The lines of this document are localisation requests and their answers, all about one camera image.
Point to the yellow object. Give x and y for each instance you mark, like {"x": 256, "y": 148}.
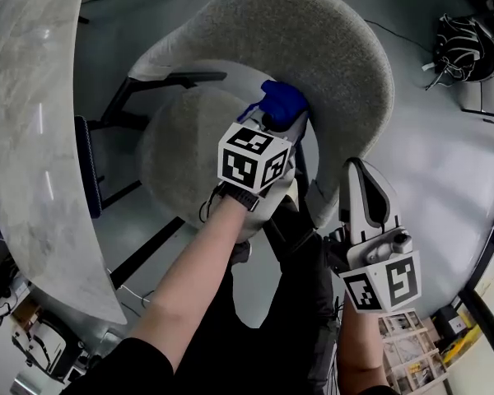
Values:
{"x": 465, "y": 344}

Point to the grey fabric office chair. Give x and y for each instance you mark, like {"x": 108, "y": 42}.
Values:
{"x": 313, "y": 56}

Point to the blue cloth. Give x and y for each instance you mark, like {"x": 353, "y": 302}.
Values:
{"x": 282, "y": 101}

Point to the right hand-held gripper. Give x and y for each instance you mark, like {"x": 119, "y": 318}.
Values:
{"x": 395, "y": 278}

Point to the person's left forearm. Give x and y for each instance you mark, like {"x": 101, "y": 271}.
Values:
{"x": 189, "y": 282}

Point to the person's grey shoe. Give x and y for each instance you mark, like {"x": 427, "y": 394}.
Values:
{"x": 240, "y": 251}

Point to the person's right forearm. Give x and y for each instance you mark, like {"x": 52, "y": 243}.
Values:
{"x": 360, "y": 344}

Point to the person's black shirt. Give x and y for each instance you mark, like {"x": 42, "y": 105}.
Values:
{"x": 119, "y": 370}

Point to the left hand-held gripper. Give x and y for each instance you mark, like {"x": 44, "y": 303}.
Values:
{"x": 247, "y": 154}

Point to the grey marble table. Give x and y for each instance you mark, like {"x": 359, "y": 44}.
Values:
{"x": 29, "y": 117}

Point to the person's black trousers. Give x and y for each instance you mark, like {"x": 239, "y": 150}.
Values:
{"x": 300, "y": 286}

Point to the white and black device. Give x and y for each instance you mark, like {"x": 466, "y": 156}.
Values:
{"x": 41, "y": 344}

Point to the wooden rack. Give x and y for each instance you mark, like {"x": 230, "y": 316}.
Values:
{"x": 411, "y": 356}

